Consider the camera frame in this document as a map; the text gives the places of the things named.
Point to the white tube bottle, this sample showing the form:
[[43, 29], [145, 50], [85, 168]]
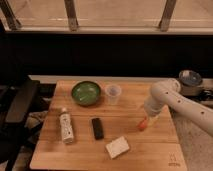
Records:
[[67, 134]]

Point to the wooden cutting board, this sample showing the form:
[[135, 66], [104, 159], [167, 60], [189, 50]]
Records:
[[155, 149]]

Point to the clear plastic cup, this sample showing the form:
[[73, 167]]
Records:
[[113, 93]]

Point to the black chair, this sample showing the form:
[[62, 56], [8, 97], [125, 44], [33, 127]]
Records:
[[16, 103]]

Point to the grey round dish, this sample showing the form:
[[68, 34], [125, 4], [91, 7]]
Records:
[[190, 78]]

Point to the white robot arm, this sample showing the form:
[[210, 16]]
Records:
[[167, 92]]

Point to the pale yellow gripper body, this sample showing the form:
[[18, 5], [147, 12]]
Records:
[[151, 120]]

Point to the black rectangular block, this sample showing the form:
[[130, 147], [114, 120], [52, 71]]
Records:
[[97, 128]]

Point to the white sponge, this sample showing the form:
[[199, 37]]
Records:
[[117, 147]]

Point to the green bowl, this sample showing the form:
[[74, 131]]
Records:
[[86, 93]]

